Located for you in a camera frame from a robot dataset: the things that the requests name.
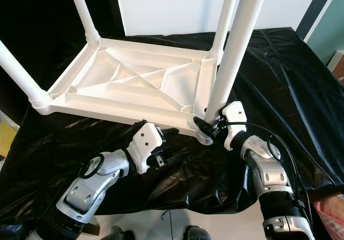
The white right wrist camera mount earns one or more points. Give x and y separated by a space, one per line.
234 119

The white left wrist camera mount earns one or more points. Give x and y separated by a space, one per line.
144 143

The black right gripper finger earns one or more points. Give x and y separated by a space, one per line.
204 126

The yellow waste bin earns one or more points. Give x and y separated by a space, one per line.
5 138

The white plastic table top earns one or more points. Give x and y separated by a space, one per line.
140 103

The white plastic table leg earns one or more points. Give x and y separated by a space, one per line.
83 11
21 78
227 19
236 46

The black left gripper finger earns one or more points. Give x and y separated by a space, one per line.
170 133
175 155

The brown wooden cabinet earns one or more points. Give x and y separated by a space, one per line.
339 65

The dark wooden table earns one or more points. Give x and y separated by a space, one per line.
91 229

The pink shopping bag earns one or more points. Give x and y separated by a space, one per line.
330 216

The grey right robot foot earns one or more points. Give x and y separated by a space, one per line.
199 233

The black door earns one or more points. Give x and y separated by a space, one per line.
32 8

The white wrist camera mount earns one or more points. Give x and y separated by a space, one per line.
234 119
144 143

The black plastic table cover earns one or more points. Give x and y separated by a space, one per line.
290 89

